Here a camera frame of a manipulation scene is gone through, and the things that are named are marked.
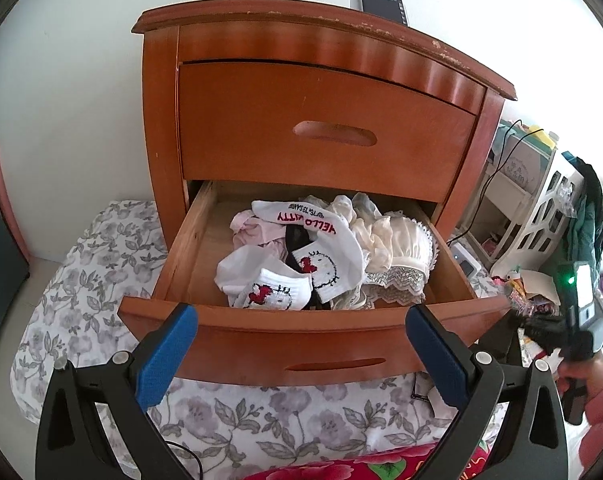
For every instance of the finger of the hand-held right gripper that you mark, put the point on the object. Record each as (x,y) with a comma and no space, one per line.
(546,332)

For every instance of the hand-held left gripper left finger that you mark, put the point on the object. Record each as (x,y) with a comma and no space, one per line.
(169,352)

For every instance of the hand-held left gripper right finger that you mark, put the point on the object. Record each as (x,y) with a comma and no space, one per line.
(436,355)

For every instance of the plain white sock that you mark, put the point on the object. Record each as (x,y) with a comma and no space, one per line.
(241,270)

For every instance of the white bra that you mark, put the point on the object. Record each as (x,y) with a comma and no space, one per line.
(406,247)

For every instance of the white kitten print sock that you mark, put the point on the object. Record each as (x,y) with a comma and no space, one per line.
(276,292)

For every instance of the wooden clothes drawer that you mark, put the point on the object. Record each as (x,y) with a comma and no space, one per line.
(291,340)

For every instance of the pink underwear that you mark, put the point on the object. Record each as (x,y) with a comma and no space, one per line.
(256,232)

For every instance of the white sock with red lettering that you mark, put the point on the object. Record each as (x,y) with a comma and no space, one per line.
(331,245)

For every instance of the black lace underwear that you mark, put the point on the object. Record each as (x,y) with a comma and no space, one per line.
(299,242)

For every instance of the person's right hand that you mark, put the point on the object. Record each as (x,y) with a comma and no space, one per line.
(589,372)

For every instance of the beige paper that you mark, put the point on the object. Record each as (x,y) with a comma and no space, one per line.
(539,285)

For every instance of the clear plastic bag in drawer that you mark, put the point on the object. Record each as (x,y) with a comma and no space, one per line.
(396,282)

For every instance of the white power strip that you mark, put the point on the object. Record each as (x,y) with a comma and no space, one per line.
(465,260)

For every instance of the grey floral bedsheet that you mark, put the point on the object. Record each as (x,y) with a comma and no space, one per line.
(81,300)

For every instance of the white house-shaped shelf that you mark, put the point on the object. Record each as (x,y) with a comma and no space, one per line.
(531,210)

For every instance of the red floral blanket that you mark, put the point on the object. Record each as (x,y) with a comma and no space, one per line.
(351,467)

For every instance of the yellow item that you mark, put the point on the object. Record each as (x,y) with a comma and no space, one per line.
(541,139)

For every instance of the pink board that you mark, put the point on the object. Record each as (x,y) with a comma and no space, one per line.
(6,200)

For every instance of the wooden nightstand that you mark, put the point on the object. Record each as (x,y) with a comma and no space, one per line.
(306,45)

